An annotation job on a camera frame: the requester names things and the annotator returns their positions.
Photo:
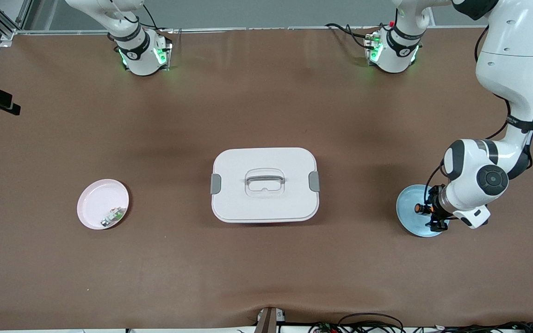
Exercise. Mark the white lidded storage box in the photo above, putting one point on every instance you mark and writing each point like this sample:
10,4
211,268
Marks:
266,203

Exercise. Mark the pink round plate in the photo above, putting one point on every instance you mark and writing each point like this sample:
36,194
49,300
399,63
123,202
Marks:
95,208

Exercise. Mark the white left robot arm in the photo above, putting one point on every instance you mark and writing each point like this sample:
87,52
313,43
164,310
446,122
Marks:
511,69

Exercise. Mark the brown table mat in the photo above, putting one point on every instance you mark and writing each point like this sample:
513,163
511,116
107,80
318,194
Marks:
266,277

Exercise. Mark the aluminium frame strut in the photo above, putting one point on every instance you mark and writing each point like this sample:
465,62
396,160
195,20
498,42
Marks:
7,33

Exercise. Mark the brown camera mount bracket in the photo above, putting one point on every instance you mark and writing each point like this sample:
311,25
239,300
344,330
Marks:
269,321

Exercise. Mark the orange push-button switch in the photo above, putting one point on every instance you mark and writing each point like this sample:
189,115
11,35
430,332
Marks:
424,209

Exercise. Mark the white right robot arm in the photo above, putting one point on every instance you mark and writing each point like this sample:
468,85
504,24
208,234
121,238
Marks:
139,55

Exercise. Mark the light blue round plate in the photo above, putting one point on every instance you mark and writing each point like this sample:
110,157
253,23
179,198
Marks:
410,203

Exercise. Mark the green push-button switch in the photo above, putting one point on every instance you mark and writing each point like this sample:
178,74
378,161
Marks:
116,214

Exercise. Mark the aluminium table edge rail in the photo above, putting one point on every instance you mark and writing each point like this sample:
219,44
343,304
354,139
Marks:
266,29

